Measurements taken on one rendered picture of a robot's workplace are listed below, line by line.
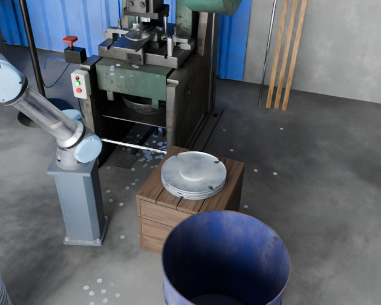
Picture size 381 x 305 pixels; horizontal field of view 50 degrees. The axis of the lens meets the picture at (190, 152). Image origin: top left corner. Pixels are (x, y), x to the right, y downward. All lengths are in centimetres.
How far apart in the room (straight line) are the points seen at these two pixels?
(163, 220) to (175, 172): 22
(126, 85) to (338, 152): 144
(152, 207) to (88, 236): 41
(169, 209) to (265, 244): 44
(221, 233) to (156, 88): 87
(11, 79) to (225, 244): 96
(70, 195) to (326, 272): 121
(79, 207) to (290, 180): 123
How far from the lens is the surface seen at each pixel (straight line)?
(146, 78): 210
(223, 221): 154
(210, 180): 178
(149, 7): 213
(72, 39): 222
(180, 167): 183
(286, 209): 227
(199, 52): 243
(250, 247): 160
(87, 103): 227
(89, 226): 197
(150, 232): 188
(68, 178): 180
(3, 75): 134
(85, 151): 157
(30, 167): 260
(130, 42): 208
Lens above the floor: 153
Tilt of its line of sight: 36 degrees down
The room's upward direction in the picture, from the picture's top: 2 degrees clockwise
